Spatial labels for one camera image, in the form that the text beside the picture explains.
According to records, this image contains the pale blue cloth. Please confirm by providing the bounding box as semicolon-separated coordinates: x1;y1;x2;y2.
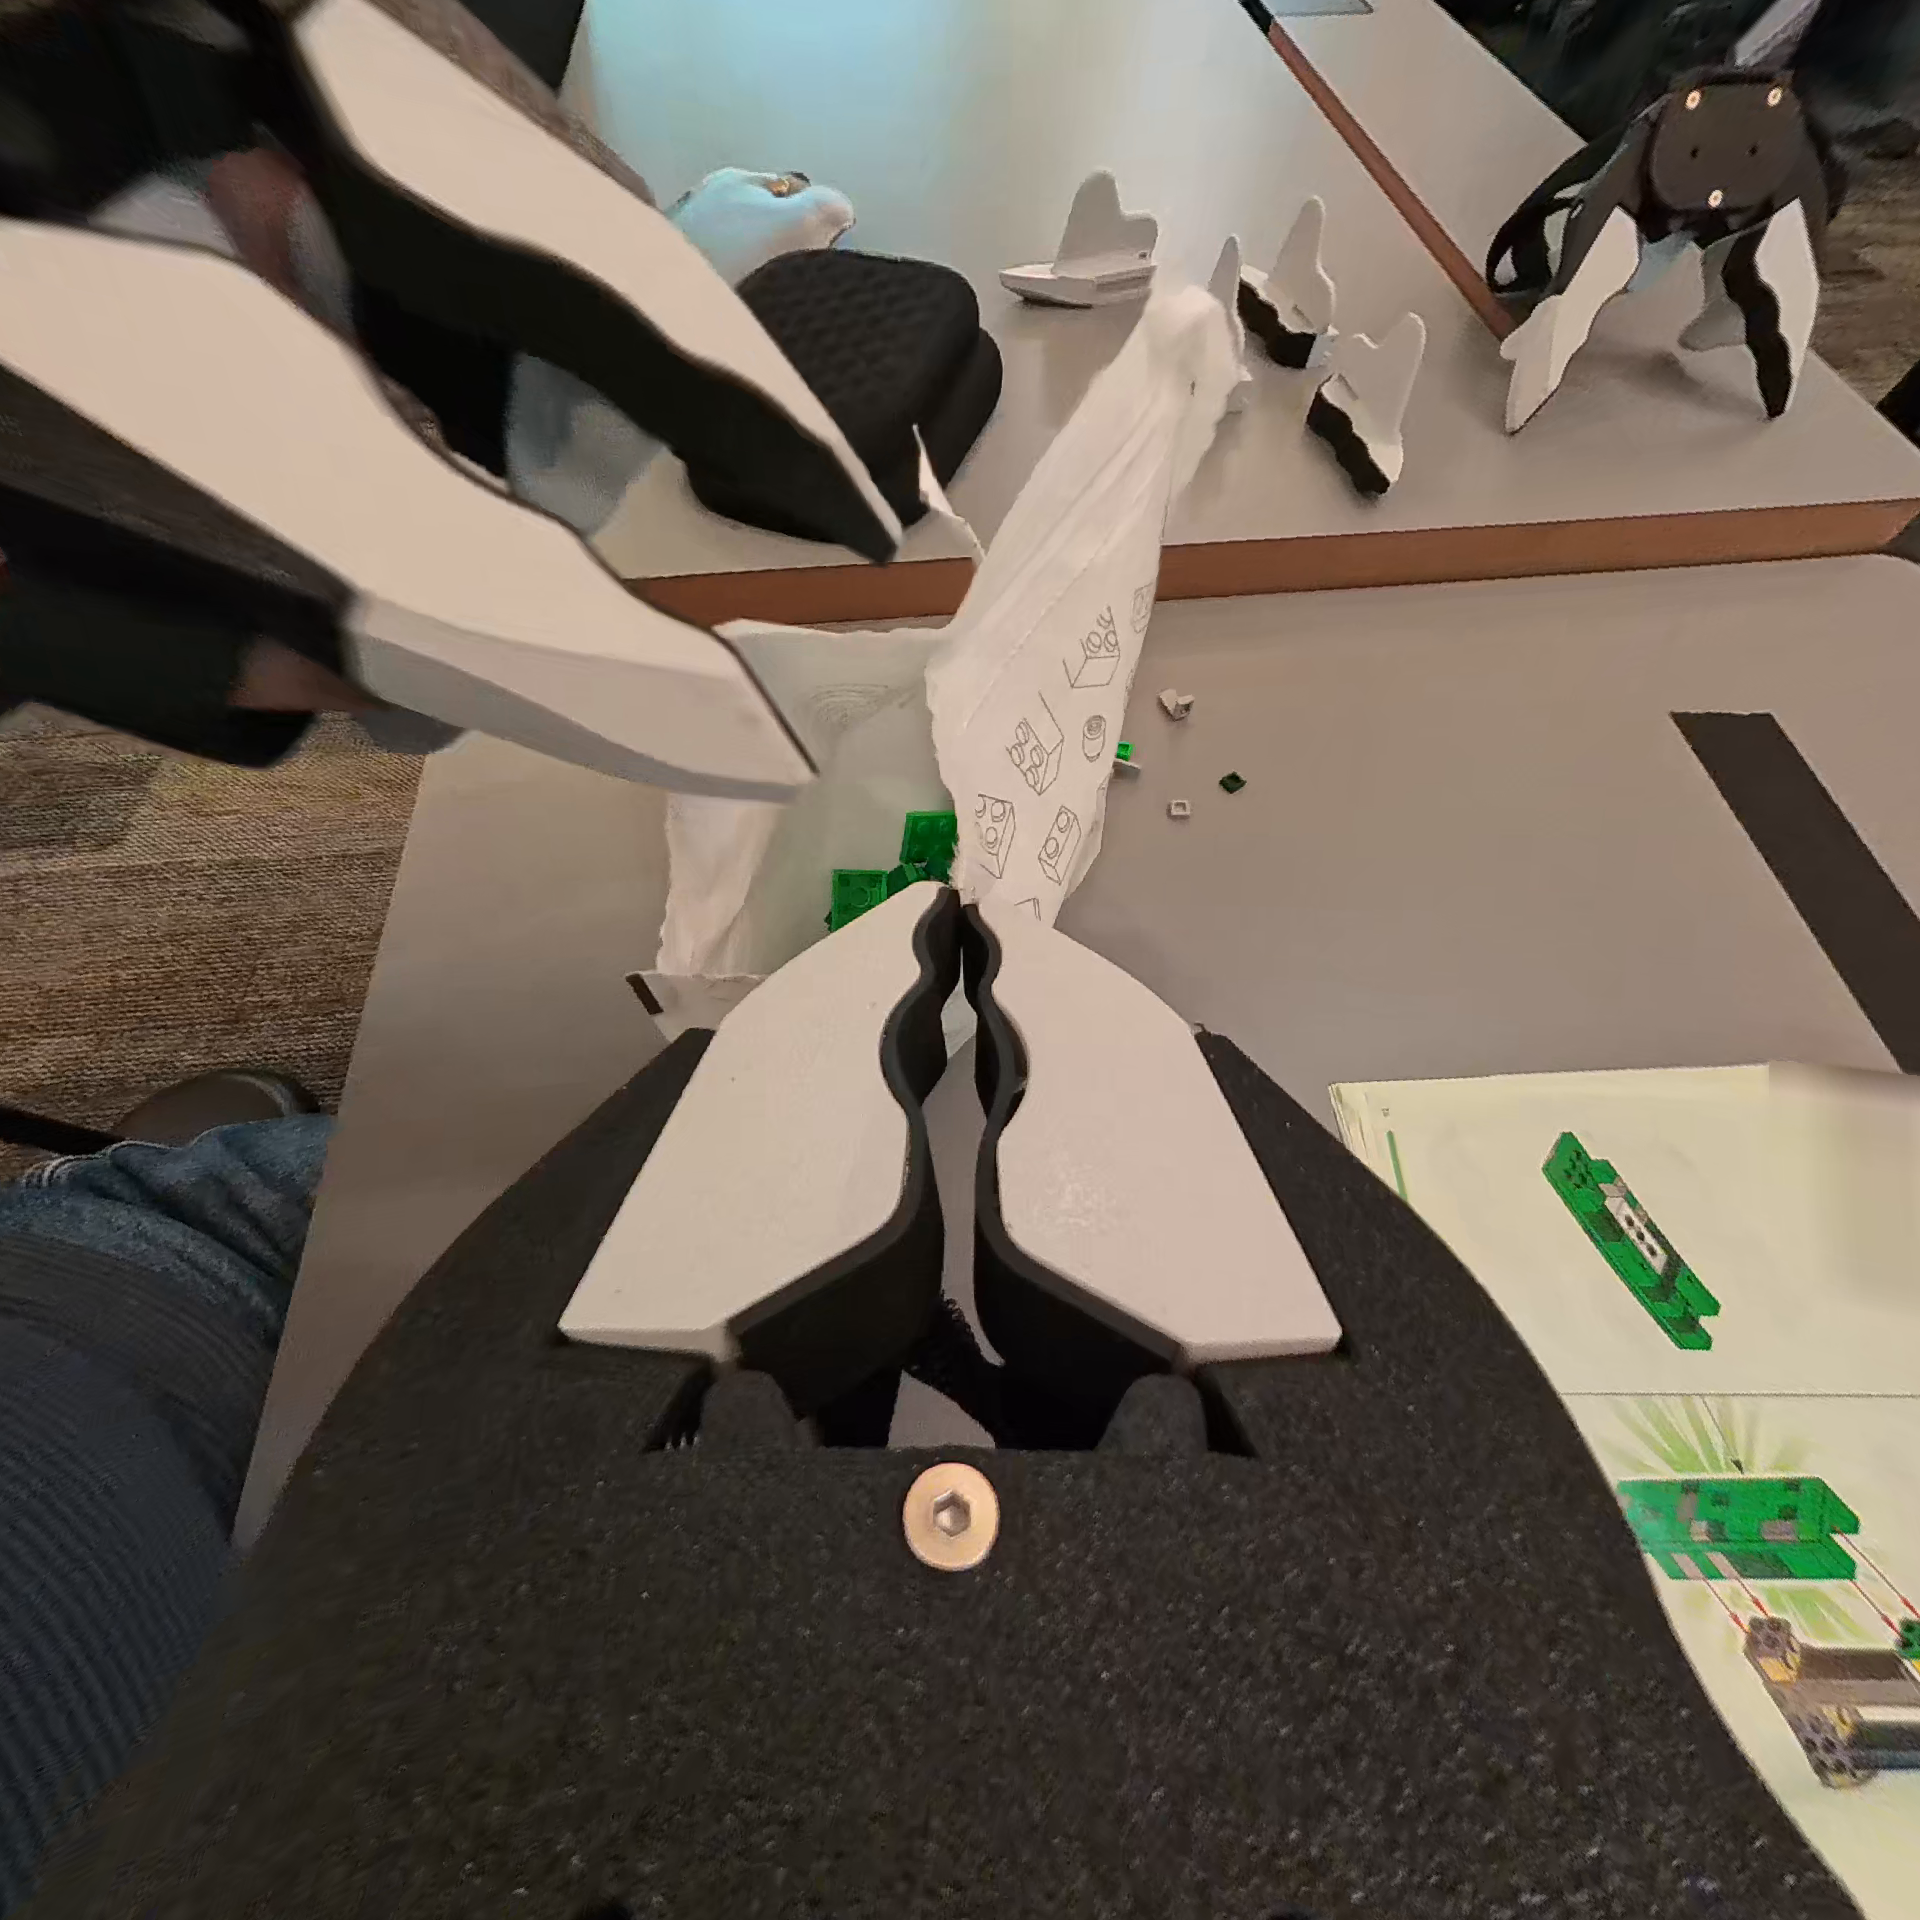
507;165;859;548

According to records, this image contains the person's dark shoe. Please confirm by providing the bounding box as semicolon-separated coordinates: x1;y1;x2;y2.
117;1067;325;1150

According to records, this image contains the grey desk with wooden edge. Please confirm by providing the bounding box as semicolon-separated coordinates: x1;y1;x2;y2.
1245;0;1920;347
575;0;1920;628

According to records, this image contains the person's leg in jeans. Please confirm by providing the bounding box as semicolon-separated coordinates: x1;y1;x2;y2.
0;1112;335;1321

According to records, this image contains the white printed paper bag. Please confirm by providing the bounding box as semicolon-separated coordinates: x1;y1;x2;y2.
627;281;1255;1038

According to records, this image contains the person's left hand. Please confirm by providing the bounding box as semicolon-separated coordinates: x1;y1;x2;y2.
0;596;377;771

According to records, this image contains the spare gripper finger assembly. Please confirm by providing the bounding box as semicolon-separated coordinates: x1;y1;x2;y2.
1482;64;1850;441

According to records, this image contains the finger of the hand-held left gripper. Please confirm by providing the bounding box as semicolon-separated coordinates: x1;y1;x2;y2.
293;0;910;568
0;217;822;800

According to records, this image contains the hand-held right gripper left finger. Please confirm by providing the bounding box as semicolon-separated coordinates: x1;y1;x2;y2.
558;883;963;1420

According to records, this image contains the pile of green bricks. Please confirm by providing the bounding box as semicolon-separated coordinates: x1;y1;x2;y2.
825;808;963;934

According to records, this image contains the person's dark blue sweater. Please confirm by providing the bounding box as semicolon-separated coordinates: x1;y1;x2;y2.
0;1289;301;1913

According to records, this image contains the black desk cable cover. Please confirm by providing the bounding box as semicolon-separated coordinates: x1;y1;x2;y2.
1668;708;1920;1073

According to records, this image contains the building instruction booklet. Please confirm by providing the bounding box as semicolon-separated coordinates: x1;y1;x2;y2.
1327;1062;1920;1920

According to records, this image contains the black mesh cushion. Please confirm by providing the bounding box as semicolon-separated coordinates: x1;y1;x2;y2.
691;252;1004;548

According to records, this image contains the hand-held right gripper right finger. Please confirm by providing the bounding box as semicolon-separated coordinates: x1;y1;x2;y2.
961;895;1342;1427

